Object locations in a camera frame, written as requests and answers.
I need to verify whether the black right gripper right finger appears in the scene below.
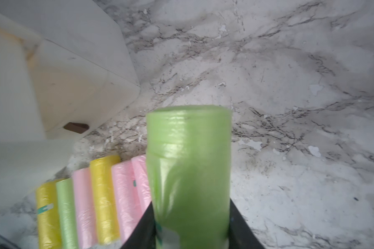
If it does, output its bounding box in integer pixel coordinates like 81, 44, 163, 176
228, 200, 265, 249

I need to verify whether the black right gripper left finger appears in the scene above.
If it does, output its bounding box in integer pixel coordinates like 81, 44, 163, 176
120, 203, 156, 249

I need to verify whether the green trash bag roll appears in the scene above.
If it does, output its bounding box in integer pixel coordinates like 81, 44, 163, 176
56, 178, 79, 249
146, 105, 232, 249

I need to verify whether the white top drawer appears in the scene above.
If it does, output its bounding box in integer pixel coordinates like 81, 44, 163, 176
0, 0, 141, 141

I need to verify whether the yellow trash bag roll middle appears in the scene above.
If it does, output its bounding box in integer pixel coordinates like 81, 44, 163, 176
89, 155, 121, 245

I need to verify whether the yellow trash bag roll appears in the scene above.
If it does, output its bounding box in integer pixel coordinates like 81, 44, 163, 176
35, 180, 62, 249
89, 155, 121, 245

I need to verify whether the pink trash bag roll left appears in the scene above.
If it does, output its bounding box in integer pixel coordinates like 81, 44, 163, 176
72, 168, 98, 249

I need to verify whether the pink trash bag roll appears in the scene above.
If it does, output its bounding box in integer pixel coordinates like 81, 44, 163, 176
72, 168, 98, 249
132, 155, 152, 214
111, 160, 142, 243

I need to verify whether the pink trash bag roll middle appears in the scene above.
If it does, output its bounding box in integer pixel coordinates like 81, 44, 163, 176
111, 160, 142, 243

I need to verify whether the pink trash bag roll right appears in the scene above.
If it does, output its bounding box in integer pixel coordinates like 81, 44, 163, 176
132, 155, 152, 214

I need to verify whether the yellow trash bag roll left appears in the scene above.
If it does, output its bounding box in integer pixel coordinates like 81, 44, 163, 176
35, 180, 62, 249

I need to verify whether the white three-drawer cabinet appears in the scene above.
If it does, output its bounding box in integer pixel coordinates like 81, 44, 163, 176
0, 12, 74, 211

